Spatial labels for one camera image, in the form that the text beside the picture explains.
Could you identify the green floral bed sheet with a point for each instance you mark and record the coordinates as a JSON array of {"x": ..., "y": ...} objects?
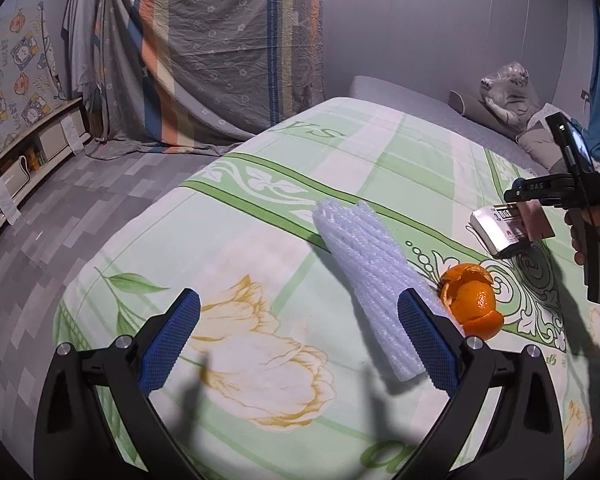
[{"x": 280, "y": 210}]

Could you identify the cartoon printed cloth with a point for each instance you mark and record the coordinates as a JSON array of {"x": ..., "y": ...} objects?
[{"x": 15, "y": 70}]

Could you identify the plush tiger in plastic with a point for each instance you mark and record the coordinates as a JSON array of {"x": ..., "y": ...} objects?
[{"x": 510, "y": 95}]

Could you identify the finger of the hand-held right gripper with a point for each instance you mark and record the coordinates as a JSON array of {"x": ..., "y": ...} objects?
[{"x": 537, "y": 187}]

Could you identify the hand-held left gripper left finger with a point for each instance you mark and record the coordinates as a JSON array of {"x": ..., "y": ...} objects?
[{"x": 172, "y": 345}]

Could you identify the person's right hand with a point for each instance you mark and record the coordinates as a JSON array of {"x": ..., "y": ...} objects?
[{"x": 577, "y": 240}]

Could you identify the low wooden shelf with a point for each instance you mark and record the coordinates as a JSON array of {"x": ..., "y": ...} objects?
[{"x": 55, "y": 140}]

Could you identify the white foam net sleeve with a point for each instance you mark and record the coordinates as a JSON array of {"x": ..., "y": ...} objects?
[{"x": 360, "y": 250}]

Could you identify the white paper sheet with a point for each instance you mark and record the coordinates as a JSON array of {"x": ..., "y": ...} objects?
[
  {"x": 7, "y": 202},
  {"x": 72, "y": 132}
]

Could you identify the wall socket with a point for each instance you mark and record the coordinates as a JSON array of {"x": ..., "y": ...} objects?
[{"x": 585, "y": 97}]

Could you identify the orange peel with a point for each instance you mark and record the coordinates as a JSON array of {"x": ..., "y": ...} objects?
[{"x": 472, "y": 305}]

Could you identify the striped grey hanging sheet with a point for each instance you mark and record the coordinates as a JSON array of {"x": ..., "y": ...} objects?
[{"x": 205, "y": 35}]

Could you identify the grey checkered carpet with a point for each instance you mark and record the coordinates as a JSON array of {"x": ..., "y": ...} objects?
[{"x": 80, "y": 200}]

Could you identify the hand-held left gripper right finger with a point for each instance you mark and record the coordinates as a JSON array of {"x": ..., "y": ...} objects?
[{"x": 427, "y": 345}]

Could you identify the pink cardboard box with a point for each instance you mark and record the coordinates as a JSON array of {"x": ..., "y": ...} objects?
[{"x": 505, "y": 230}]

